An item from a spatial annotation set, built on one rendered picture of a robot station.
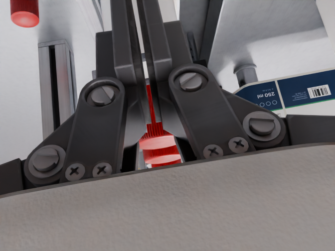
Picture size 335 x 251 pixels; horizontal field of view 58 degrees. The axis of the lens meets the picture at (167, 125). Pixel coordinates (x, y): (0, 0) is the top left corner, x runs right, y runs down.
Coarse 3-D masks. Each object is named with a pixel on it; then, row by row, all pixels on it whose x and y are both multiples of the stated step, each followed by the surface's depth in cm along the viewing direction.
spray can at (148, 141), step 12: (108, 0) 20; (132, 0) 19; (168, 0) 20; (108, 12) 19; (168, 12) 19; (108, 24) 19; (144, 60) 17; (144, 72) 18; (156, 132) 17; (168, 132) 17; (144, 144) 18; (156, 144) 19; (168, 144) 19
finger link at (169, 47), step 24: (144, 0) 10; (144, 24) 9; (168, 24) 10; (144, 48) 9; (168, 48) 8; (168, 72) 9; (168, 96) 8; (168, 120) 9; (240, 120) 8; (264, 120) 8; (264, 144) 7
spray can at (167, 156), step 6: (144, 150) 24; (150, 150) 23; (156, 150) 23; (162, 150) 23; (168, 150) 23; (174, 150) 23; (144, 156) 24; (150, 156) 23; (156, 156) 23; (162, 156) 23; (168, 156) 23; (174, 156) 24; (150, 162) 24; (156, 162) 25; (162, 162) 25
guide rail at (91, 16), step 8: (80, 0) 23; (88, 0) 23; (80, 8) 24; (88, 8) 24; (96, 8) 25; (88, 16) 25; (96, 16) 25; (88, 24) 26; (96, 24) 26; (96, 32) 27
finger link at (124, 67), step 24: (120, 0) 10; (120, 24) 9; (96, 48) 10; (120, 48) 9; (96, 72) 9; (120, 72) 8; (144, 96) 9; (72, 120) 8; (144, 120) 10; (48, 144) 8; (24, 168) 7; (48, 168) 7
